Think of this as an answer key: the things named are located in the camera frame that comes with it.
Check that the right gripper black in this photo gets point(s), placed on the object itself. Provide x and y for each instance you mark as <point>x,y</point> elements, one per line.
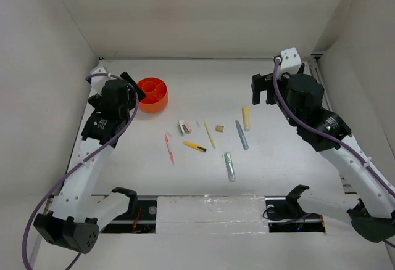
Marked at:
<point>261,82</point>

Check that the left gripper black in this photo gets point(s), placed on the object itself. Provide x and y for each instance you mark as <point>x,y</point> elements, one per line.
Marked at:
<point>141,94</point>

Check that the pink highlighter pen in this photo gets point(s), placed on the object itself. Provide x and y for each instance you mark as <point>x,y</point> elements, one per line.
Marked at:
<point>167,140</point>

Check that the yellow highlighter pen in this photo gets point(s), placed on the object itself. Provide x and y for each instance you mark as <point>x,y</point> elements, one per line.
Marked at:
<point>211,138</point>

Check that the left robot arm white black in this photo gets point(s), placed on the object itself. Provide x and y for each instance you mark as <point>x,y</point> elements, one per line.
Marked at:
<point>76,218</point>

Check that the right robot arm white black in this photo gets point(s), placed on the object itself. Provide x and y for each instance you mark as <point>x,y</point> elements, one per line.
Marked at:
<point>371,213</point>

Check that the orange round divided container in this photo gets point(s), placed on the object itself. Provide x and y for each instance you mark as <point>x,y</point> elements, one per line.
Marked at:
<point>156,92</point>

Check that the yellow capped marker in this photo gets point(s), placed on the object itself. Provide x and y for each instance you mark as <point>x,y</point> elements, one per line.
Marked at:
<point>246,118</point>

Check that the pink white mini stapler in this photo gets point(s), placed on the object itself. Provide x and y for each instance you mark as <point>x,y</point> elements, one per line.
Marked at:
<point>184,127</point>

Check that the blue pen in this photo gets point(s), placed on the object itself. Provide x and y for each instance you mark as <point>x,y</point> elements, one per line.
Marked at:
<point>241,135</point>

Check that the small tan eraser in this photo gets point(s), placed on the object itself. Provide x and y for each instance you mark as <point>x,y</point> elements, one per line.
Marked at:
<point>219,128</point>

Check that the yellow utility knife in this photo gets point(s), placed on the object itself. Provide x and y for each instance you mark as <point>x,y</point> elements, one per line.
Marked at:
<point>195,146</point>

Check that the green capped marker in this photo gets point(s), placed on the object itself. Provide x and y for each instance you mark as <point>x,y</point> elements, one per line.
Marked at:
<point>230,167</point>

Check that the white foam block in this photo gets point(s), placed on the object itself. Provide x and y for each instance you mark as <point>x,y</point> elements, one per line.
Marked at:
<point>216,215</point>

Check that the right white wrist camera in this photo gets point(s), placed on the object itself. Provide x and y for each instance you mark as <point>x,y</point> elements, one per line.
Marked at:
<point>290,61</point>

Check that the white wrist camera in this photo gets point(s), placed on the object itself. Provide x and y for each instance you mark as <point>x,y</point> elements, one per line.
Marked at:
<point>99,76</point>
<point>290,61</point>

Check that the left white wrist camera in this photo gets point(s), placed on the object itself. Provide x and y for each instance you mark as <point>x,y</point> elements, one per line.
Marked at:
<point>99,76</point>

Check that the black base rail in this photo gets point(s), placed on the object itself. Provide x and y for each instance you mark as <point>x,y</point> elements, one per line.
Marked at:
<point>142,221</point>

